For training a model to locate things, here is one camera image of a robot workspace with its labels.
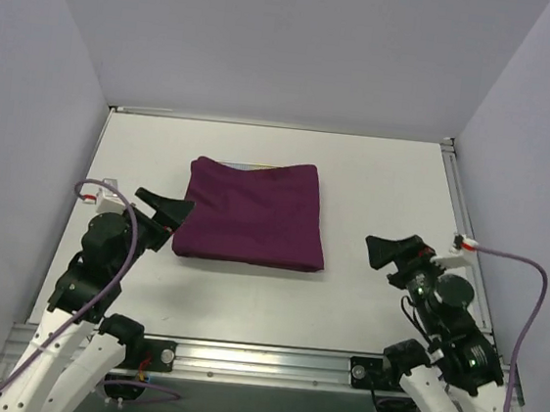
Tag purple surgical drape cloth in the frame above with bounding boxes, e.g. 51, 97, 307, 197
171, 156, 325, 273

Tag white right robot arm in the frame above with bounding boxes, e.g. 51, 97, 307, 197
350, 234, 516, 412

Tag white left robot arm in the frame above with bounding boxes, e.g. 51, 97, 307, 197
0, 179, 195, 412

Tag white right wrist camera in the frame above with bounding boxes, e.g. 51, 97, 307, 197
431, 233, 479, 270

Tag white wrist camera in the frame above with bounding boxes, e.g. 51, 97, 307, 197
79, 178, 125, 214
431, 233, 479, 270

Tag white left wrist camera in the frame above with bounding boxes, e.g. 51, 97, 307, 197
79, 178, 125, 214

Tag wire mesh instrument tray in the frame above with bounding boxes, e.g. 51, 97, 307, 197
222, 161, 274, 171

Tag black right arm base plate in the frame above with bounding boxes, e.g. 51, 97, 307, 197
348, 355, 414, 392

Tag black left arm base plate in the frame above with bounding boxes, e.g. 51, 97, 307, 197
112, 337, 178, 373

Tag aluminium front frame rail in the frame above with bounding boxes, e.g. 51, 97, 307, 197
0, 317, 529, 412

